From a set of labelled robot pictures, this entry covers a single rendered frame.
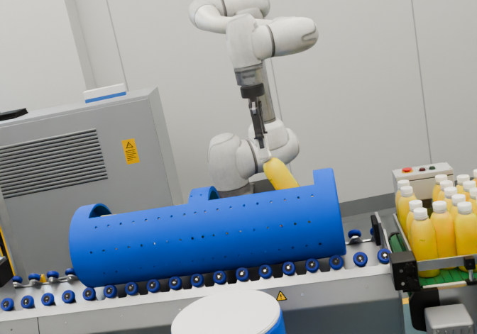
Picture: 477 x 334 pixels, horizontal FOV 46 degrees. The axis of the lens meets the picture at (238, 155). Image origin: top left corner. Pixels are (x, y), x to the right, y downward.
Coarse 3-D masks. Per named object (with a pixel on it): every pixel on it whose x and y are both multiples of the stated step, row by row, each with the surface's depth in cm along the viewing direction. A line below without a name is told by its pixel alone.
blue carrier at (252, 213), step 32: (192, 192) 185; (288, 192) 175; (320, 192) 172; (96, 224) 184; (128, 224) 181; (160, 224) 179; (192, 224) 177; (224, 224) 175; (256, 224) 173; (288, 224) 172; (320, 224) 170; (96, 256) 181; (128, 256) 180; (160, 256) 179; (192, 256) 178; (224, 256) 178; (256, 256) 177; (288, 256) 177; (320, 256) 178
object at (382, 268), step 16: (320, 272) 178; (336, 272) 177; (352, 272) 176; (368, 272) 175; (384, 272) 174; (192, 288) 184; (208, 288) 183; (224, 288) 182; (240, 288) 181; (256, 288) 180; (64, 304) 191; (80, 304) 190; (96, 304) 189; (112, 304) 188; (128, 304) 187; (0, 320) 194
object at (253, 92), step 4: (260, 84) 174; (240, 88) 176; (244, 88) 174; (248, 88) 173; (252, 88) 173; (256, 88) 173; (260, 88) 174; (244, 92) 174; (248, 92) 173; (252, 92) 173; (256, 92) 173; (260, 92) 174; (264, 92) 175; (244, 96) 174; (248, 96) 174; (252, 96) 173; (256, 96) 173; (252, 100) 174; (256, 100) 174; (256, 104) 173
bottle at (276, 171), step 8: (264, 160) 180; (272, 160) 179; (280, 160) 181; (264, 168) 180; (272, 168) 179; (280, 168) 179; (272, 176) 179; (280, 176) 179; (288, 176) 180; (280, 184) 179; (288, 184) 179; (296, 184) 181
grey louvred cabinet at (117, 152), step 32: (128, 96) 334; (0, 128) 322; (32, 128) 323; (64, 128) 324; (96, 128) 324; (128, 128) 325; (160, 128) 347; (0, 160) 326; (32, 160) 326; (64, 160) 328; (96, 160) 328; (128, 160) 329; (160, 160) 329; (32, 192) 331; (64, 192) 332; (96, 192) 332; (128, 192) 333; (160, 192) 334; (32, 224) 335; (64, 224) 336; (32, 256) 340; (64, 256) 340
